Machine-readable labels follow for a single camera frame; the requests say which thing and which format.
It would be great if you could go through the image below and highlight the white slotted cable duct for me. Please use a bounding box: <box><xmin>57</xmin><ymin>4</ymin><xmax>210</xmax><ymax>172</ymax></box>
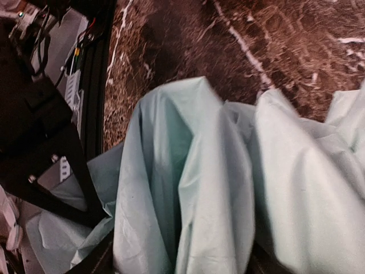
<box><xmin>64</xmin><ymin>70</ymin><xmax>83</xmax><ymax>115</ymax></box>

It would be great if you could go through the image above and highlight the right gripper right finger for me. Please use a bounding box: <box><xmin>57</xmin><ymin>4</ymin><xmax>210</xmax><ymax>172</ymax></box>
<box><xmin>252</xmin><ymin>241</ymin><xmax>290</xmax><ymax>274</ymax></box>

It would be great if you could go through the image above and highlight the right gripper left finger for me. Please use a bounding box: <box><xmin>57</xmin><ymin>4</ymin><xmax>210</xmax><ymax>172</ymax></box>
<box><xmin>66</xmin><ymin>233</ymin><xmax>113</xmax><ymax>274</ymax></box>

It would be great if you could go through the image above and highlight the mint green folding umbrella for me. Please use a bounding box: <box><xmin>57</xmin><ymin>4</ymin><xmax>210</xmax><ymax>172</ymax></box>
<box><xmin>26</xmin><ymin>77</ymin><xmax>364</xmax><ymax>273</ymax></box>

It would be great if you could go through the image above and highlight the black front table rail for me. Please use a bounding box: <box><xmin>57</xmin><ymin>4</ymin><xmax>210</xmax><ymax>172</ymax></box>
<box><xmin>80</xmin><ymin>1</ymin><xmax>116</xmax><ymax>160</ymax></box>

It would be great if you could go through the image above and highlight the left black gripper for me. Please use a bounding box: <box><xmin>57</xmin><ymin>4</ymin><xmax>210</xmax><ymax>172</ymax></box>
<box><xmin>1</xmin><ymin>78</ymin><xmax>106</xmax><ymax>227</ymax></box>

